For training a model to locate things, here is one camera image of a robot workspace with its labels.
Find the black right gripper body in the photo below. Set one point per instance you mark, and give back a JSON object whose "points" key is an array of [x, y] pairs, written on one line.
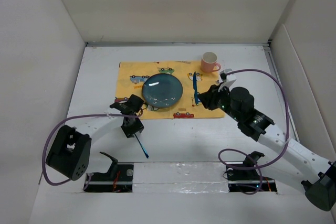
{"points": [[221, 100]]}

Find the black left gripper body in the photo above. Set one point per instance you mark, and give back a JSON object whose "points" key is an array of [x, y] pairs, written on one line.
{"points": [[130, 129]]}

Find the blue metal fork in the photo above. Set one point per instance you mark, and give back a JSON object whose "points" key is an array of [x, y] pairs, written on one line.
{"points": [[142, 147]]}

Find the dark teal ceramic plate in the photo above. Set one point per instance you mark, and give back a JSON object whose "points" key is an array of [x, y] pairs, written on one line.
{"points": [[162, 90]]}

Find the blue metal knife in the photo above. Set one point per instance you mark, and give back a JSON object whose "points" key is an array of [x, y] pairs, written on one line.
{"points": [[194, 87]]}

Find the yellow vehicle print cloth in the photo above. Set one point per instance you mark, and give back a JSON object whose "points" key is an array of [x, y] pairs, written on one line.
{"points": [[132, 76]]}

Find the pink ceramic mug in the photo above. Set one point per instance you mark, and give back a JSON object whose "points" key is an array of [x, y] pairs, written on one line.
{"points": [[209, 63]]}

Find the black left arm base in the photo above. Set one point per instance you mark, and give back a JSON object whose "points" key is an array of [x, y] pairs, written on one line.
{"points": [[117, 179]]}

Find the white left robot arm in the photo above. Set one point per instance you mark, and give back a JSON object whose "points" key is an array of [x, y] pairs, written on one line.
{"points": [[68, 146]]}

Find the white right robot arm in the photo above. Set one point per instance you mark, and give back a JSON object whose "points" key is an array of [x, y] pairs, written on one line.
{"points": [[316, 174]]}

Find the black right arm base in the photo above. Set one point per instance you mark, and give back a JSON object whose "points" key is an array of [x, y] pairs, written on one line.
{"points": [[248, 181]]}

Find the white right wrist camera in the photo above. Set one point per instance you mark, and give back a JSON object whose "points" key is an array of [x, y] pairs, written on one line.
{"points": [[227, 79]]}

